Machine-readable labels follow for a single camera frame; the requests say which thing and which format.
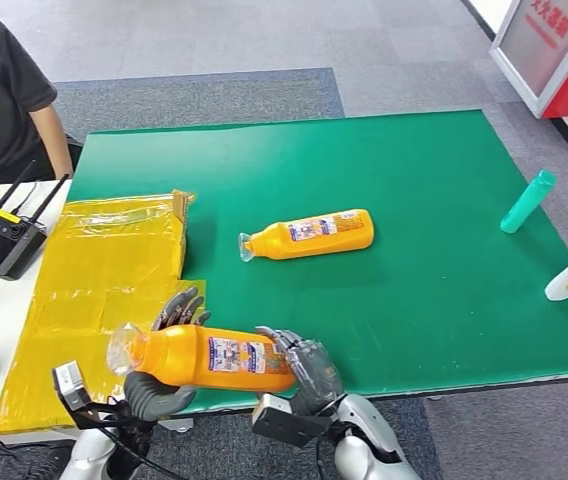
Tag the green table mat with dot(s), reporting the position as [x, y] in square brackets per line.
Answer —
[439, 298]

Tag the dark grey floor rug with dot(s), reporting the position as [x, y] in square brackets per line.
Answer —
[199, 99]

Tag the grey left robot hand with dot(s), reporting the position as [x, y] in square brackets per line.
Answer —
[156, 397]

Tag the yellow taped cardboard box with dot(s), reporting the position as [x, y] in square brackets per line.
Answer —
[94, 278]

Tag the white table foot plate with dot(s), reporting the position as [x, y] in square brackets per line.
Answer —
[176, 425]

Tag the teal plastic bottle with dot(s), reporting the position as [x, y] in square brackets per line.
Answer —
[526, 202]

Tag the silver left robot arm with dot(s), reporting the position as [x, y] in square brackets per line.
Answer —
[94, 457]

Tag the orange detergent bottle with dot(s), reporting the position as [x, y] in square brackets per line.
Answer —
[314, 234]
[204, 358]

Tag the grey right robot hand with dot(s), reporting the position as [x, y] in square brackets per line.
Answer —
[314, 374]

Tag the red and white display stand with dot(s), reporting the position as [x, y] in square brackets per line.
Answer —
[554, 46]

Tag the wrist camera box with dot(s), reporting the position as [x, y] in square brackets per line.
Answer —
[284, 424]
[70, 384]

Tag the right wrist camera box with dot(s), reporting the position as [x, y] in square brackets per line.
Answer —
[284, 424]

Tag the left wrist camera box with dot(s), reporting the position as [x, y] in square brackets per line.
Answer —
[70, 384]

